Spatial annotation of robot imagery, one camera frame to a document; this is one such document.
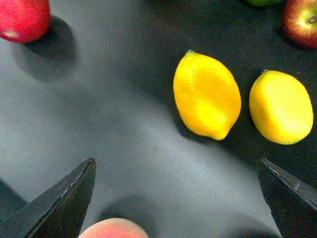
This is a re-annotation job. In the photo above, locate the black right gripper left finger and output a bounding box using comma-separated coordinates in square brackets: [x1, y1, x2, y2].
[0, 158, 96, 238]

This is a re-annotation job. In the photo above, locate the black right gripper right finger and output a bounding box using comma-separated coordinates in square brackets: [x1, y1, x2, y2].
[257, 159, 317, 238]

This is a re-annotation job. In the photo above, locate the yellow lemon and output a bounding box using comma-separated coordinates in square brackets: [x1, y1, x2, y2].
[249, 70, 314, 145]
[173, 50, 241, 140]

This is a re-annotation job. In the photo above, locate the pink peach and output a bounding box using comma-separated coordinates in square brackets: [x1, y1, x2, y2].
[78, 218, 149, 238]

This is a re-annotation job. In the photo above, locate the red striped apple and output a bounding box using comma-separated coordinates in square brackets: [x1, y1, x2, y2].
[282, 0, 317, 50]

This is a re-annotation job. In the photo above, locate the red pomegranate fruit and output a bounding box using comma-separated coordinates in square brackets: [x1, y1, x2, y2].
[0, 0, 51, 44]

